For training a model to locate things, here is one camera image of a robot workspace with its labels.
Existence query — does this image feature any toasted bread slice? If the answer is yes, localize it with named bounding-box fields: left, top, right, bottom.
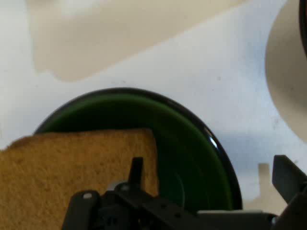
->
left=0, top=128, right=160, bottom=230

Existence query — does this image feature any dark green bowl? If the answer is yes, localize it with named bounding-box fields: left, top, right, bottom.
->
left=33, top=87, right=243, bottom=213

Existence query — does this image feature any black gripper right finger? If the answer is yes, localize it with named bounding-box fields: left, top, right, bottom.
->
left=272, top=155, right=307, bottom=230

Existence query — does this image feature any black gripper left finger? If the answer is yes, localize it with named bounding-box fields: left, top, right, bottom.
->
left=62, top=157, right=200, bottom=230

